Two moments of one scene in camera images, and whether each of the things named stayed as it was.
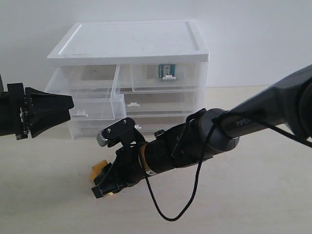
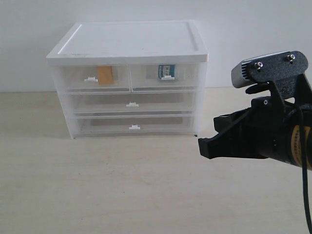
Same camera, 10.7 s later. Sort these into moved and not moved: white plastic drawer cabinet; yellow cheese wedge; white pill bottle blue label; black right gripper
Moved: black right gripper; yellow cheese wedge
Not moved: white pill bottle blue label; white plastic drawer cabinet
